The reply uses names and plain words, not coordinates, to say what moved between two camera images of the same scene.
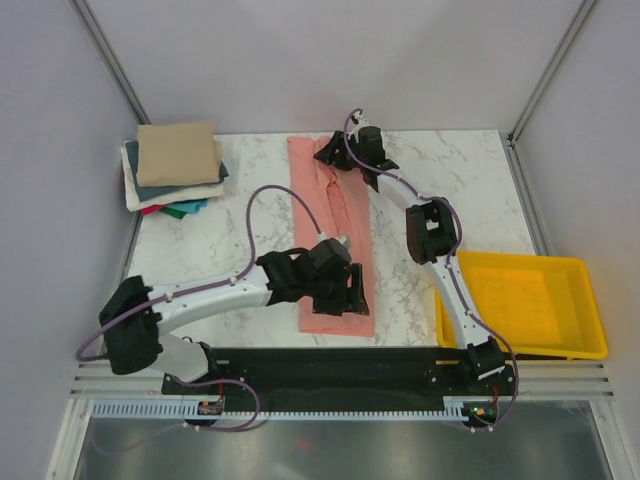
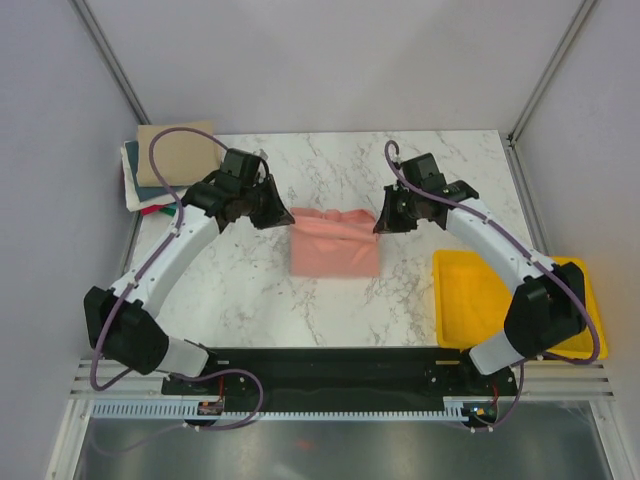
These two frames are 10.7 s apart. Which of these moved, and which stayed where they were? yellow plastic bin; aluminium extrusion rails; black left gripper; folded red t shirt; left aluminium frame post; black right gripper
Moved: black right gripper; black left gripper
Stayed: yellow plastic bin; folded red t shirt; aluminium extrusion rails; left aluminium frame post
